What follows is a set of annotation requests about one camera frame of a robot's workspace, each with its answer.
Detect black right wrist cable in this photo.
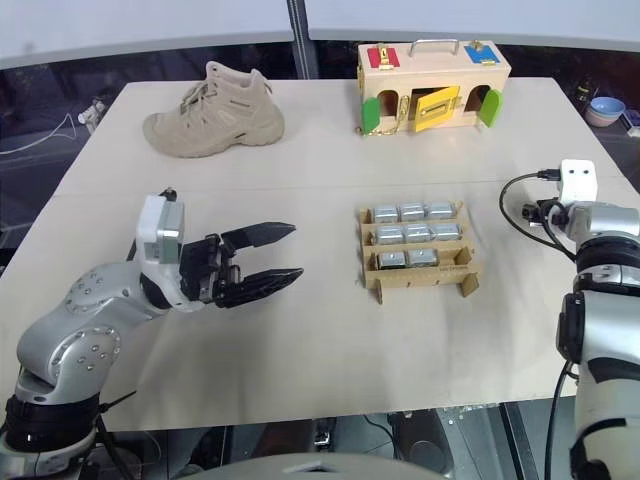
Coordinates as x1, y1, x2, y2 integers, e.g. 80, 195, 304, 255
498, 169, 577, 261

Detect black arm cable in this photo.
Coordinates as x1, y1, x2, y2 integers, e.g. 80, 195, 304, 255
545, 358, 576, 480
97, 389, 139, 469

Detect wooden latch lock box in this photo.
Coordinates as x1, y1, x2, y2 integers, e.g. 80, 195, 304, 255
355, 38, 512, 137

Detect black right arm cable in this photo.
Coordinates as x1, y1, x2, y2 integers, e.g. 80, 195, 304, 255
545, 358, 576, 480

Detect dark vertical post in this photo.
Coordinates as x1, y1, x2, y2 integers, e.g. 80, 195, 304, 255
286, 0, 312, 80

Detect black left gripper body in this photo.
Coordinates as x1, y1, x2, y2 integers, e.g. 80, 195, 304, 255
178, 232, 245, 307

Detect pink bowl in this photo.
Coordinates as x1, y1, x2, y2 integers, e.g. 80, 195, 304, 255
585, 106, 626, 129

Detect blue bowl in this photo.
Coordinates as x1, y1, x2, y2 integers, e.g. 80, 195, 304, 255
589, 96, 628, 118

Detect black table leg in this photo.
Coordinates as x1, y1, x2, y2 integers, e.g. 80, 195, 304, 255
498, 399, 533, 480

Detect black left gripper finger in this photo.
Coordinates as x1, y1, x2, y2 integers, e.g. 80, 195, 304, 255
221, 221, 298, 250
214, 267, 306, 309

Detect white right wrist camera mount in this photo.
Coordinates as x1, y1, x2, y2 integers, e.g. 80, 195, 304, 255
546, 158, 599, 227

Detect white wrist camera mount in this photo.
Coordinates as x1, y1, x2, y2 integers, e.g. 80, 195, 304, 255
546, 158, 599, 227
135, 193, 204, 314

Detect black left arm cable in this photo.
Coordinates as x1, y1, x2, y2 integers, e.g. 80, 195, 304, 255
97, 389, 139, 469

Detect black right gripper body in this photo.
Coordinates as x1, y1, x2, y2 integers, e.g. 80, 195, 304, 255
519, 198, 558, 228

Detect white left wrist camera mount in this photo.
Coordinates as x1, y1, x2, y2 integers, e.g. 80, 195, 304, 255
135, 193, 204, 314

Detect beige hiking boot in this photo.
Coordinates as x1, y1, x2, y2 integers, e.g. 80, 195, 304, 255
142, 60, 287, 160

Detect small white device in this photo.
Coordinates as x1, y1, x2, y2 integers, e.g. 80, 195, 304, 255
78, 99, 107, 134

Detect cardboard divider tray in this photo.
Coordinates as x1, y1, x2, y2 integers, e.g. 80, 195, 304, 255
356, 199, 486, 306

